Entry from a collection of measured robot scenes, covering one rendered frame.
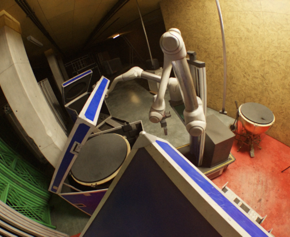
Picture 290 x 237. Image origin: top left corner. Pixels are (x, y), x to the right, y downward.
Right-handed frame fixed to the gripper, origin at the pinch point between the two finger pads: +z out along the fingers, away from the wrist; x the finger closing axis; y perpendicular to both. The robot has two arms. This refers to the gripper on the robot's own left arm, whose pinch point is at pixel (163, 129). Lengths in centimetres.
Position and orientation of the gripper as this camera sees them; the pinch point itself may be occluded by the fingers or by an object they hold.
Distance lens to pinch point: 133.8
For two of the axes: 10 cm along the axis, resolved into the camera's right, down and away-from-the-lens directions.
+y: -9.6, 2.8, -0.1
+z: 2.3, 8.1, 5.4
